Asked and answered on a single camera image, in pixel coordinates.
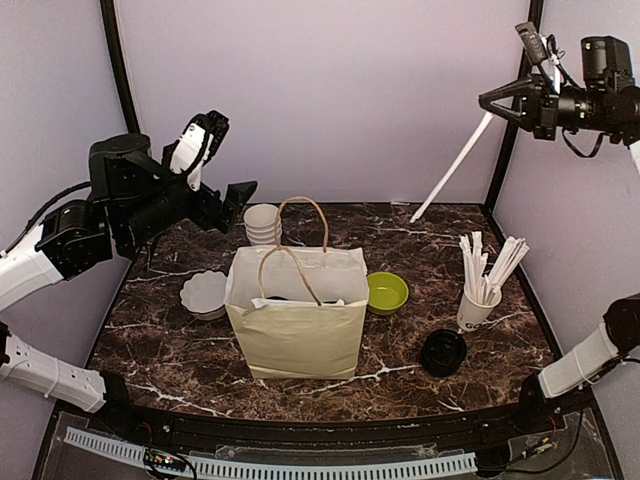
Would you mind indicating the white cup holding straws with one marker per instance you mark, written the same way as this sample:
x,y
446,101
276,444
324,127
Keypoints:
x,y
471,314

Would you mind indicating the beige paper bag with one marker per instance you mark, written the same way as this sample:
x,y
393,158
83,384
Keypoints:
x,y
298,342

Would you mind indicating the white straw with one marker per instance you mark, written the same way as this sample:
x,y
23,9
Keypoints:
x,y
466,149
280,302

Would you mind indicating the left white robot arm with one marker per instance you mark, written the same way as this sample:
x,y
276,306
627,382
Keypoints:
x,y
73,239

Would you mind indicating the stack of black lids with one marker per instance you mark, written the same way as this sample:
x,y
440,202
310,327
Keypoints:
x,y
443,352

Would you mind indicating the stack of white paper cups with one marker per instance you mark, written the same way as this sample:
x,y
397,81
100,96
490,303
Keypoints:
x,y
260,224

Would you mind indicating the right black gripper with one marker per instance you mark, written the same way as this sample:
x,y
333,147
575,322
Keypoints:
x,y
540,106

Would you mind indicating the grey slotted cable duct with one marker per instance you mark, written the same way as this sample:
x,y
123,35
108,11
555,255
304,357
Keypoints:
x,y
245,463

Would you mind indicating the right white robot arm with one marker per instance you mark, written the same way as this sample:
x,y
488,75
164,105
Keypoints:
x,y
618,333

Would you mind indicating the left black frame post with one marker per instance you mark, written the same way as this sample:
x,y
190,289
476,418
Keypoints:
x,y
118,66

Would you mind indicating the white scalloped bowl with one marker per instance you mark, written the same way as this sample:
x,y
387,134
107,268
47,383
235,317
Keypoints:
x,y
203,295

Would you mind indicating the green bowl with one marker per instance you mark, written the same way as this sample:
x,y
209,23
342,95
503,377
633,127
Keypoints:
x,y
387,293

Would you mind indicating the black table edge rail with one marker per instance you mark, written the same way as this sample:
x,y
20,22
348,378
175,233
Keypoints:
x,y
314,414

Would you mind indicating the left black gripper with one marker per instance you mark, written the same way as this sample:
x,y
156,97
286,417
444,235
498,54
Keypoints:
x,y
207,215

